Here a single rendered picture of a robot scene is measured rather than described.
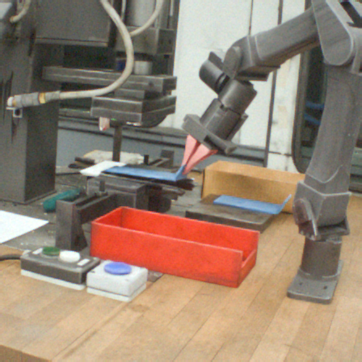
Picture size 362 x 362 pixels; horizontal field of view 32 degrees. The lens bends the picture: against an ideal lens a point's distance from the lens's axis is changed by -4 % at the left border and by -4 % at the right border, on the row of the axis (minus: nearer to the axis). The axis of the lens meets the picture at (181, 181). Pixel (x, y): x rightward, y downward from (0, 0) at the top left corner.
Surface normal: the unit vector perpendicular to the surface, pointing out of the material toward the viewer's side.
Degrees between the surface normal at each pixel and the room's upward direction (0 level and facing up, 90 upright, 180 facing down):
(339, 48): 90
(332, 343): 0
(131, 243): 90
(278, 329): 0
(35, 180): 90
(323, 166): 80
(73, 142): 90
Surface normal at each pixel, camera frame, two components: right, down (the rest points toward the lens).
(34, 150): 0.94, 0.16
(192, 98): -0.39, 0.18
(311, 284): 0.09, -0.97
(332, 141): -0.80, 0.07
